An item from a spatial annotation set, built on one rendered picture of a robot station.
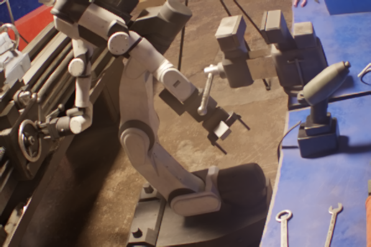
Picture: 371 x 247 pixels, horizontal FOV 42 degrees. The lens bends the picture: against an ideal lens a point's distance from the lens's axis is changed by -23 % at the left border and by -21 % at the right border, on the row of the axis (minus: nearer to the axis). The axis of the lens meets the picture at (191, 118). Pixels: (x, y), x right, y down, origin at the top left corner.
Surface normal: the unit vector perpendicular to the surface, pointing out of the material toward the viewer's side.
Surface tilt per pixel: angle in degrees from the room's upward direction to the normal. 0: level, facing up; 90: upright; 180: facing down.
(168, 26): 108
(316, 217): 0
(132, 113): 90
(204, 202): 90
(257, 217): 0
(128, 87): 115
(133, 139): 90
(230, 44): 90
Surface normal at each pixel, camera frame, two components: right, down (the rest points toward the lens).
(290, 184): -0.32, -0.84
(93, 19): 0.11, 0.17
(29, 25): 0.12, 0.44
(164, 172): -0.11, 0.50
